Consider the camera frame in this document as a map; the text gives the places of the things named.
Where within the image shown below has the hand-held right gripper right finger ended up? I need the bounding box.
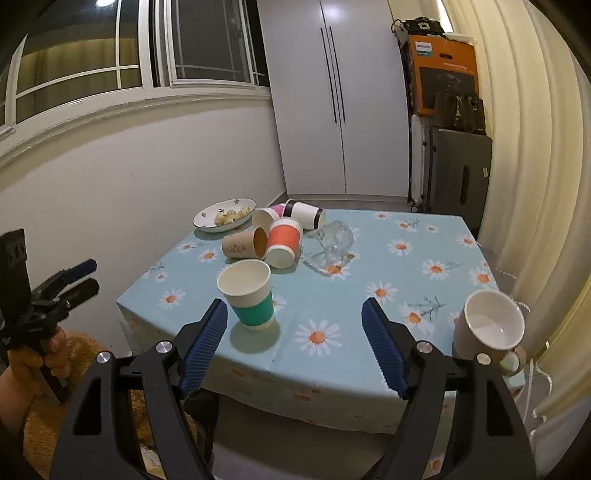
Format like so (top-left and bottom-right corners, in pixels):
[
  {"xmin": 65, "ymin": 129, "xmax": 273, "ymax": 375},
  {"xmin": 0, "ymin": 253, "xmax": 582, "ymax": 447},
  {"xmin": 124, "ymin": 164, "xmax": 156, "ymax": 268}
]
[{"xmin": 361, "ymin": 298, "xmax": 539, "ymax": 480}]

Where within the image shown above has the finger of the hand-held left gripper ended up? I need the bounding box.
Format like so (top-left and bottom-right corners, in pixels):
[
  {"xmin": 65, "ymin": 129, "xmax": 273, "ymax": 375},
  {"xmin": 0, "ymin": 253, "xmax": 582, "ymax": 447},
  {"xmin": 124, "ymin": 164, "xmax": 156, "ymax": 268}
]
[
  {"xmin": 31, "ymin": 259, "xmax": 98, "ymax": 298},
  {"xmin": 46, "ymin": 278, "xmax": 100, "ymax": 319}
]

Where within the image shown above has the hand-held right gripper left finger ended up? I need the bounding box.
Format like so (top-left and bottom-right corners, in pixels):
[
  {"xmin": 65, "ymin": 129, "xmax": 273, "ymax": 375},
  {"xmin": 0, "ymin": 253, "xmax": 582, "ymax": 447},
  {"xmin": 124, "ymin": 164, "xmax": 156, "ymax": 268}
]
[{"xmin": 48, "ymin": 298, "xmax": 229, "ymax": 480}]

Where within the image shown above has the person's left forearm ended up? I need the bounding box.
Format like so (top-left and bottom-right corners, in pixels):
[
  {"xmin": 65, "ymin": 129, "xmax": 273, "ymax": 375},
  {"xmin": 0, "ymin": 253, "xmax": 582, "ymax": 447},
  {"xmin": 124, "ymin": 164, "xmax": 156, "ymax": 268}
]
[{"xmin": 0, "ymin": 364, "xmax": 41, "ymax": 437}]

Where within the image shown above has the green sleeve paper cup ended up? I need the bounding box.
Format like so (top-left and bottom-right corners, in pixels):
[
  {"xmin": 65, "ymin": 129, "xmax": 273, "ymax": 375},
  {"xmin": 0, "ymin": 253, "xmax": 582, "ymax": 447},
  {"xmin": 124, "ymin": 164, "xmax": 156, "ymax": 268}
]
[{"xmin": 217, "ymin": 259, "xmax": 277, "ymax": 332}]

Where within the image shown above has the brown paper cup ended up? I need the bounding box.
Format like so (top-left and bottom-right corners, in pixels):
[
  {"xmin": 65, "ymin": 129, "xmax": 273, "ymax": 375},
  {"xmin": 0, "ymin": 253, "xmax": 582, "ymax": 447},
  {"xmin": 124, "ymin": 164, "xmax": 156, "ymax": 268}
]
[{"xmin": 222, "ymin": 226, "xmax": 270, "ymax": 260}]

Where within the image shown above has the orange sleeve paper cup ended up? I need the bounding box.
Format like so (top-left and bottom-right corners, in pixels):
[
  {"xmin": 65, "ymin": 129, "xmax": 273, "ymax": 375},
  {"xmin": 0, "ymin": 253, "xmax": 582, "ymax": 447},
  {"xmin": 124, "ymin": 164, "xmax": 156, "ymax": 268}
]
[{"xmin": 265, "ymin": 218, "xmax": 304, "ymax": 270}]

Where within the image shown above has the beige paper cup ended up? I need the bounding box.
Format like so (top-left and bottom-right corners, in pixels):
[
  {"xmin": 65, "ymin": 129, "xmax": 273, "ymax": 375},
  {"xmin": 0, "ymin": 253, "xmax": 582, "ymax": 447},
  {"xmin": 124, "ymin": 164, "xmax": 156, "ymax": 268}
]
[{"xmin": 252, "ymin": 208, "xmax": 281, "ymax": 234}]

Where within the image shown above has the white black-banded paper cup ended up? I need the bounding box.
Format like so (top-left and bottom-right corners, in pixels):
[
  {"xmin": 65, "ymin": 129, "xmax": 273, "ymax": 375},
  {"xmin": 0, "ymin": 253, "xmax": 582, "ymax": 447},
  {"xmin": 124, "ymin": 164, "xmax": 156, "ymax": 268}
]
[{"xmin": 283, "ymin": 198, "xmax": 327, "ymax": 230}]

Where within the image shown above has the person's left hand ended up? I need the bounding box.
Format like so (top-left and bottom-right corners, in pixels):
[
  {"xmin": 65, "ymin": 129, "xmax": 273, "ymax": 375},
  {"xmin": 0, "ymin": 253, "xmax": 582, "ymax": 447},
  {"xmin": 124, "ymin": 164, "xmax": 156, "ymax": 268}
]
[{"xmin": 8, "ymin": 325, "xmax": 72, "ymax": 397}]

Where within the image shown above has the blue daisy tablecloth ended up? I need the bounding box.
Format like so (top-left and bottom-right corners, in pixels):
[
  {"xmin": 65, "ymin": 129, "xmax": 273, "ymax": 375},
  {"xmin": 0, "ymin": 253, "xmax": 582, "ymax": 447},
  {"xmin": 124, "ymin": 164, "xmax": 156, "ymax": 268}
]
[{"xmin": 116, "ymin": 209, "xmax": 528, "ymax": 435}]

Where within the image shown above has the brown ceramic mug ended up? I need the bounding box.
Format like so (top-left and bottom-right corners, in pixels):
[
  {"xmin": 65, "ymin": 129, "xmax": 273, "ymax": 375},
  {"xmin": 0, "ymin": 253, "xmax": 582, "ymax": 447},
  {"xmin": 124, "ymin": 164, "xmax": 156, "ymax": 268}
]
[{"xmin": 452, "ymin": 290, "xmax": 527, "ymax": 377}]

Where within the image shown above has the clear glass mug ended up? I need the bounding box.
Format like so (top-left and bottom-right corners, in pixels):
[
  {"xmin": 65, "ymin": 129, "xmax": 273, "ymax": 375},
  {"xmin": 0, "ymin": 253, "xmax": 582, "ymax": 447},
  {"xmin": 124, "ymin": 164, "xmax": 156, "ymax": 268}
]
[{"xmin": 302, "ymin": 220, "xmax": 356, "ymax": 278}]

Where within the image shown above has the white floral plate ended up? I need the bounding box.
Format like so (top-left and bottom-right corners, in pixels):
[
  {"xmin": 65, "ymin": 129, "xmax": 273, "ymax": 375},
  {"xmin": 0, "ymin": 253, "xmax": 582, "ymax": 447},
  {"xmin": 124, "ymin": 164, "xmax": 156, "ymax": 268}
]
[{"xmin": 192, "ymin": 198, "xmax": 258, "ymax": 232}]

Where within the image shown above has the pile of pale snack pieces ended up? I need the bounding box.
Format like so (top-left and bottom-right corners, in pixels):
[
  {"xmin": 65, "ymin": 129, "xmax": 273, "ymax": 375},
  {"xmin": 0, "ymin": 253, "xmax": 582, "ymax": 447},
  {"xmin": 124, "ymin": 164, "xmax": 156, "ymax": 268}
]
[{"xmin": 213, "ymin": 206, "xmax": 254, "ymax": 227}]

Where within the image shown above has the yellow cushion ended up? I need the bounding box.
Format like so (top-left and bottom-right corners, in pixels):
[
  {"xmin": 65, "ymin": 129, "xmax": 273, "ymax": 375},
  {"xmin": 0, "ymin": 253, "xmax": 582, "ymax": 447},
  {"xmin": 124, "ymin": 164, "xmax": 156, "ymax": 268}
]
[{"xmin": 22, "ymin": 335, "xmax": 154, "ymax": 480}]

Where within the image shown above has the grey suitcase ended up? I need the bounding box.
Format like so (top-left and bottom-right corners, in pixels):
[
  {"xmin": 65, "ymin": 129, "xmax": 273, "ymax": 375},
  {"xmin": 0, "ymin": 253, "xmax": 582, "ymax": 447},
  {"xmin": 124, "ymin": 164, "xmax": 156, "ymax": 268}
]
[{"xmin": 427, "ymin": 125, "xmax": 493, "ymax": 219}]

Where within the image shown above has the white folded rack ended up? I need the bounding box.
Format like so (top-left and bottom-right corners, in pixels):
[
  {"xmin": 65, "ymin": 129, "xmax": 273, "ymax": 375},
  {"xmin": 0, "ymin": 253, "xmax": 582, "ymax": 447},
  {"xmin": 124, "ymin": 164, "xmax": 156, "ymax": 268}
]
[{"xmin": 408, "ymin": 113, "xmax": 433, "ymax": 207}]

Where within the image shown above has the white framed window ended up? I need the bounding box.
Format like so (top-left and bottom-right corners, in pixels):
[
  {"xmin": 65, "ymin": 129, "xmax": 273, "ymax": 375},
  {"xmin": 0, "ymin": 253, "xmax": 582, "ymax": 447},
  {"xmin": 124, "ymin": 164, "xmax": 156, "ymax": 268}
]
[{"xmin": 0, "ymin": 0, "xmax": 271, "ymax": 137}]

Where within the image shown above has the white wardrobe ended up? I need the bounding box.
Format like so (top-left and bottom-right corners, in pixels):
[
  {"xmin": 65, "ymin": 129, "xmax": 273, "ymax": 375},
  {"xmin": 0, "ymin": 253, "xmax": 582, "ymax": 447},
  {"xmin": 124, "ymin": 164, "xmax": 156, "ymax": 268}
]
[{"xmin": 256, "ymin": 0, "xmax": 417, "ymax": 201}]

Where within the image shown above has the cream curtain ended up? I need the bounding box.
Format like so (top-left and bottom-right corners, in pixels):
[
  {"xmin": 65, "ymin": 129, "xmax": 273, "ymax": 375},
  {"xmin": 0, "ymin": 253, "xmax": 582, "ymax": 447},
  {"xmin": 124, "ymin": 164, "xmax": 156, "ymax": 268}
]
[{"xmin": 438, "ymin": 0, "xmax": 591, "ymax": 464}]

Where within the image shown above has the brown handbag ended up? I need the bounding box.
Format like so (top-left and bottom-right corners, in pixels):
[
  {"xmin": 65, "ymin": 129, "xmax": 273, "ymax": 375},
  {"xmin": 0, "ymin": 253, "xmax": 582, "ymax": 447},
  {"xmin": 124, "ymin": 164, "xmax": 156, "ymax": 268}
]
[{"xmin": 433, "ymin": 89, "xmax": 487, "ymax": 136}]

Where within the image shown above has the orange cardboard box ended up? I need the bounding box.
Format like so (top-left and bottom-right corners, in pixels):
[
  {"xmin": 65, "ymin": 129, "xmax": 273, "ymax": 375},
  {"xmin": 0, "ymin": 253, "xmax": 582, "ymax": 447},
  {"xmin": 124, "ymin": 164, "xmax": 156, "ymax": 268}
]
[{"xmin": 406, "ymin": 34, "xmax": 479, "ymax": 117}]

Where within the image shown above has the black bag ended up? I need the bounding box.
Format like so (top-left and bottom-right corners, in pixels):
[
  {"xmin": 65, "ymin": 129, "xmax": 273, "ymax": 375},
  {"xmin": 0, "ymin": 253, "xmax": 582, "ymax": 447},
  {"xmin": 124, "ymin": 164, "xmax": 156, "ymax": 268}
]
[{"xmin": 392, "ymin": 16, "xmax": 447, "ymax": 38}]

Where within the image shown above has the black wardrobe handle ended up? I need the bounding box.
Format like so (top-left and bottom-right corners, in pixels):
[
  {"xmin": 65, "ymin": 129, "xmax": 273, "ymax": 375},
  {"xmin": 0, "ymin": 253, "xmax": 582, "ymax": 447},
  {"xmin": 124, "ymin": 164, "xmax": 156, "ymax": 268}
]
[
  {"xmin": 328, "ymin": 25, "xmax": 347, "ymax": 124},
  {"xmin": 320, "ymin": 27, "xmax": 338, "ymax": 124}
]

